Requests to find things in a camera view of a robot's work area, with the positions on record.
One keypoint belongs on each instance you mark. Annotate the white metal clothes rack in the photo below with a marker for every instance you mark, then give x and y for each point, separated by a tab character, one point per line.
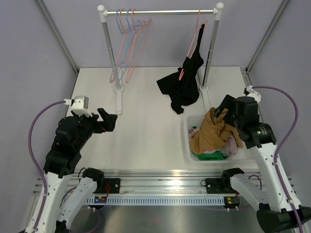
203	88

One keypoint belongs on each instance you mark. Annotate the grey tank top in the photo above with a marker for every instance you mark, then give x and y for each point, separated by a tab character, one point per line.
225	153

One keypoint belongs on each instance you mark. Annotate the right small circuit board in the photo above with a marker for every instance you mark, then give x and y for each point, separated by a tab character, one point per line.
232	201

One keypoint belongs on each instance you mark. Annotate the blue hanger of mauve top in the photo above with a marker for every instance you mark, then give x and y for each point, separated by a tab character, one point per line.
130	43

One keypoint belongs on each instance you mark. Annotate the blue wire hanger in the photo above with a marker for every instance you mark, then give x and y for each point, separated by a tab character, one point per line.
126	38

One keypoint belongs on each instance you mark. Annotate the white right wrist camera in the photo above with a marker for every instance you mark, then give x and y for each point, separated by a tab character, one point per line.
250	92

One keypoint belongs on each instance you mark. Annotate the green tank top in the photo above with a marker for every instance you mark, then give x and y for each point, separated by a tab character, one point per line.
213	155

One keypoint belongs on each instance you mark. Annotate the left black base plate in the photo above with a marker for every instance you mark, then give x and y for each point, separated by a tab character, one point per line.
110	185

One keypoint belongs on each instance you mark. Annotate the small circuit board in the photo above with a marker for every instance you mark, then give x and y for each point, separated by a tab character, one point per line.
100	199
232	201

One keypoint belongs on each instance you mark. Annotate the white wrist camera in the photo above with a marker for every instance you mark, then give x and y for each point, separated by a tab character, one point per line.
250	92
79	106

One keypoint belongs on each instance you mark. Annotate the white plastic basket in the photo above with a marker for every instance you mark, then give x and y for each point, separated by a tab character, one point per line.
243	155

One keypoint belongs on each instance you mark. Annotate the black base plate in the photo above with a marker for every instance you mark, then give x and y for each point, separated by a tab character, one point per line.
217	186
110	185

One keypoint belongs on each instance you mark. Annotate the mauve tank top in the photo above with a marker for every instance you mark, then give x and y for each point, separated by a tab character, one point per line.
230	146

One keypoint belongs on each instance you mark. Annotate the black tank top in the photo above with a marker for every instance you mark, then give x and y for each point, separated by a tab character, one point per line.
181	86

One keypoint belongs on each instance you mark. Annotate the left small circuit board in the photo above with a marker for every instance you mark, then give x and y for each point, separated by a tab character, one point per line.
100	199

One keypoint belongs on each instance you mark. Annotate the pink hanger of black top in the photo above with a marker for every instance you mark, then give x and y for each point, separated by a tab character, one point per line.
192	49

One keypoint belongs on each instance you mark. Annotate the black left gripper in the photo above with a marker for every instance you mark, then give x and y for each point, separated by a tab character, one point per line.
108	124

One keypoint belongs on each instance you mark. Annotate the white slotted cable duct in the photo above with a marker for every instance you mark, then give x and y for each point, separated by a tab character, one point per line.
160	201

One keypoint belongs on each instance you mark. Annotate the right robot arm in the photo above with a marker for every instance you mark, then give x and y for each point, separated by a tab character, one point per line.
277	208

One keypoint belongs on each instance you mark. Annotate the aluminium mounting rail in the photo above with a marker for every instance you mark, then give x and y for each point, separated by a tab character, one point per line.
162	182

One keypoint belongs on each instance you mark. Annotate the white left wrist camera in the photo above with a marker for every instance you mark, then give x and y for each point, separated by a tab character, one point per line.
79	106

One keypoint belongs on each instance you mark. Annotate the pink hanger of brown top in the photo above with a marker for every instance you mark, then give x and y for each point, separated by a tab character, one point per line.
140	33

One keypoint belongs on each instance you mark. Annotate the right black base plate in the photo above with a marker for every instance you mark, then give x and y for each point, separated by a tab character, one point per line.
217	186

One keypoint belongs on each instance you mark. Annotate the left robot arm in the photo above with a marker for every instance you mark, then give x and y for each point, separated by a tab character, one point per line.
52	214

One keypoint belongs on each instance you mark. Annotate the brown tank top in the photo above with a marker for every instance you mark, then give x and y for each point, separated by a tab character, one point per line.
214	134

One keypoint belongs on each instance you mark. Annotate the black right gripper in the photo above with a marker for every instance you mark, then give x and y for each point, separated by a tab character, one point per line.
230	103

